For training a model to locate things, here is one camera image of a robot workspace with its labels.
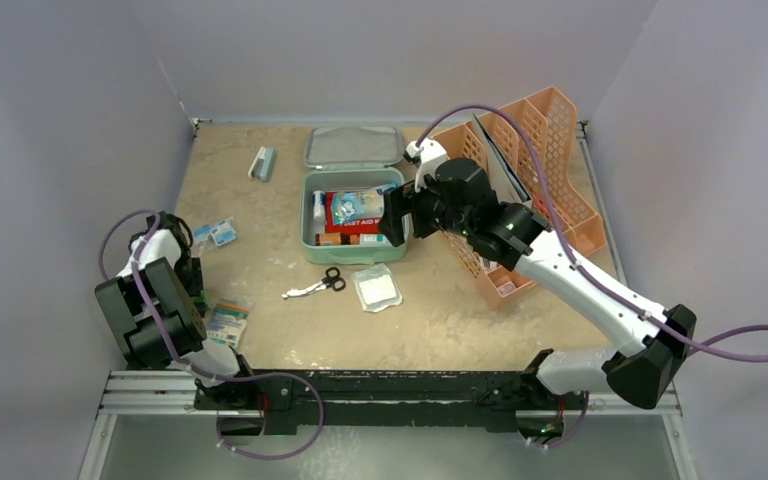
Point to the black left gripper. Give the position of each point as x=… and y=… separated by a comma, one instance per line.
x=195, y=282

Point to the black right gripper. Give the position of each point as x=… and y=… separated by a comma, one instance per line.
x=408, y=208

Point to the red first aid pouch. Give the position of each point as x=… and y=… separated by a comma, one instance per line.
x=353, y=227

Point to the blue wet wipes packet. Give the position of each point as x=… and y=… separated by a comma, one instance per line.
x=346, y=205

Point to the blue white sachet packet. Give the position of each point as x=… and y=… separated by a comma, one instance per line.
x=216, y=234

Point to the small white blue tube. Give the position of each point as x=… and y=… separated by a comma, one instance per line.
x=319, y=207

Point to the brown glass medicine bottle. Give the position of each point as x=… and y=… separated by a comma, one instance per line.
x=336, y=239

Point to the white gauze packets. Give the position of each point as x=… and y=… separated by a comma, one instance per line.
x=376, y=288

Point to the black handled scissors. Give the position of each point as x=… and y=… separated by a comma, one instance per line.
x=332, y=280

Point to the white bottle green label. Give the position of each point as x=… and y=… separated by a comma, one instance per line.
x=374, y=240

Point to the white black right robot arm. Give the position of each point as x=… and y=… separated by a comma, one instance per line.
x=641, y=360

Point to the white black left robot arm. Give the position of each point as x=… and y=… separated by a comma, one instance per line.
x=153, y=305

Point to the small green box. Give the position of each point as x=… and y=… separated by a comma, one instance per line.
x=202, y=304

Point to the mint green open case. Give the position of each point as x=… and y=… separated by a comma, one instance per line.
x=350, y=167

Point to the bandage box in bag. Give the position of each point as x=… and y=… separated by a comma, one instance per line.
x=228, y=321

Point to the grey folder in organizer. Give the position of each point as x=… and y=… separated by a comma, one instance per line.
x=502, y=176

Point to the peach plastic file organizer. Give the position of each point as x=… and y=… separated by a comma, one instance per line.
x=549, y=118

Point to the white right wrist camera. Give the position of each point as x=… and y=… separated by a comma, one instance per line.
x=426, y=155

